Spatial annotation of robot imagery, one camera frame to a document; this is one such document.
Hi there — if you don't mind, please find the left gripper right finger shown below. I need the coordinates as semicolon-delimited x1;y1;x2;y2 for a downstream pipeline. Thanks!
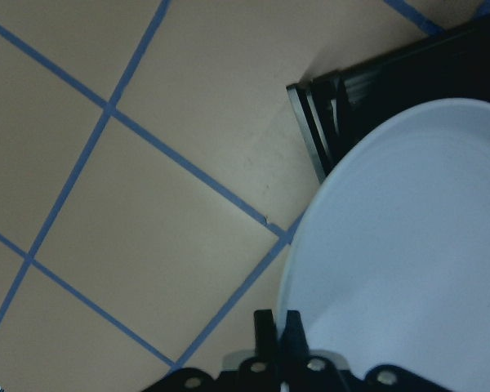
279;310;347;391

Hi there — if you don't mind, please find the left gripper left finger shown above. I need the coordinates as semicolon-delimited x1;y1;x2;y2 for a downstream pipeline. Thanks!
237;310;278;391

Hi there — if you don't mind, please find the blue plate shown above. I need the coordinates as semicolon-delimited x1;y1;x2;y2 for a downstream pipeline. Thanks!
278;99;490;391

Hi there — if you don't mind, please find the black plate rack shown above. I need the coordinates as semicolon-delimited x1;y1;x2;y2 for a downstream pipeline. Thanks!
287;14;490;181

